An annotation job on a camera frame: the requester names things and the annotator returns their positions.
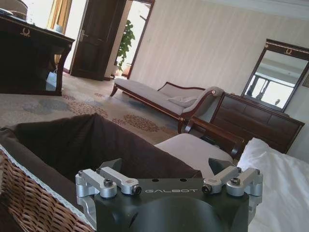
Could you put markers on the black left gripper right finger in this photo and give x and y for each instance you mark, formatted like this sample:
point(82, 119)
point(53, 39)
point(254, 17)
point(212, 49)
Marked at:
point(243, 184)

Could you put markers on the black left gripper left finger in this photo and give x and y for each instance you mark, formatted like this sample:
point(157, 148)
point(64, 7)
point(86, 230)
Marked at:
point(109, 184)

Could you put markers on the white bed linen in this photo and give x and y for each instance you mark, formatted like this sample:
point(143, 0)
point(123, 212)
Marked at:
point(280, 183)

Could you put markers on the wicker basket with brown liner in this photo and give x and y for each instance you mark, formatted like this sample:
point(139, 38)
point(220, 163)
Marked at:
point(72, 145)

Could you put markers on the bed-end bench, pale cushion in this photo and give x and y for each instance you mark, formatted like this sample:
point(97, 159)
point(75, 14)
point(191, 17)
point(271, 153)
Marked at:
point(193, 147)

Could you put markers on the dark wooden dresser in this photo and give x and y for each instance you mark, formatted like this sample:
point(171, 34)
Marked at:
point(253, 120)

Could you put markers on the grey cushion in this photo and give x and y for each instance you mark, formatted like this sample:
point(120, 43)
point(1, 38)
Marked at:
point(182, 101)

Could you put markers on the dark framed mirror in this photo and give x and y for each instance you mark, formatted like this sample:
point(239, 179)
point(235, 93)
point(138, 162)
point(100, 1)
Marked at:
point(275, 77)

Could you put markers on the white paper bag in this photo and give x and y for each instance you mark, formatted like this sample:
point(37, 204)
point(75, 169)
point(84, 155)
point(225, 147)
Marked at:
point(51, 81)

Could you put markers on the green potted plant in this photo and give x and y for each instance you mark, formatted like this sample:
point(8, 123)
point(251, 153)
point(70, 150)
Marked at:
point(126, 43)

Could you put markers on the dark wooden door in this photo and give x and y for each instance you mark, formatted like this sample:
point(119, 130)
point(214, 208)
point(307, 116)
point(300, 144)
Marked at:
point(96, 38)

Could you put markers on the dark wooden desk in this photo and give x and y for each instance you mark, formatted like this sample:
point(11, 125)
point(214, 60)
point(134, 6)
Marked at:
point(26, 60)

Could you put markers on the yellow curtain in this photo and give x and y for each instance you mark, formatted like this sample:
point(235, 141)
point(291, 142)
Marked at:
point(60, 12)

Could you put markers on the grey chaise longue, wooden frame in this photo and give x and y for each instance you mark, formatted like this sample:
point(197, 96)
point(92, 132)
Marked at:
point(144, 90)

